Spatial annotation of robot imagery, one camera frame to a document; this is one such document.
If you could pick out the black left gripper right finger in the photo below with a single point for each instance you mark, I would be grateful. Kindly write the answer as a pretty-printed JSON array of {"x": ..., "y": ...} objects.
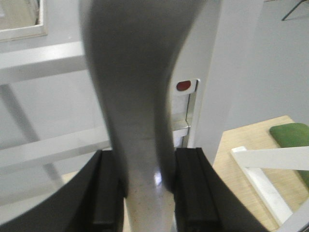
[{"x": 203, "y": 202}]

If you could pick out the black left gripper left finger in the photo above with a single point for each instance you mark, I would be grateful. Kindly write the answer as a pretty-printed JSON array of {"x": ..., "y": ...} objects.
[{"x": 93, "y": 201}]

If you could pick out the white framed sliding glass door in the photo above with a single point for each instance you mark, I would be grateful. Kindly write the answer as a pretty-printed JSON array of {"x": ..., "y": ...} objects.
[{"x": 132, "y": 49}]

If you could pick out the grey door handle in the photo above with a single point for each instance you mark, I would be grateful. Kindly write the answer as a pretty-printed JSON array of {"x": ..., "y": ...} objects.
[{"x": 131, "y": 48}]

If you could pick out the green sandbag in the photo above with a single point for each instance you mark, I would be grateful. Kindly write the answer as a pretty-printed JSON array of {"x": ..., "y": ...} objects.
[{"x": 290, "y": 135}]

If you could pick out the white lock latch red dot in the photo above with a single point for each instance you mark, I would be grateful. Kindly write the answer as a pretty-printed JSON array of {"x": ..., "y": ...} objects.
[{"x": 185, "y": 87}]

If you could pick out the white door support bracket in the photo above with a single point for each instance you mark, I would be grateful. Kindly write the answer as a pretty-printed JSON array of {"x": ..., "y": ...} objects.
[{"x": 273, "y": 175}]

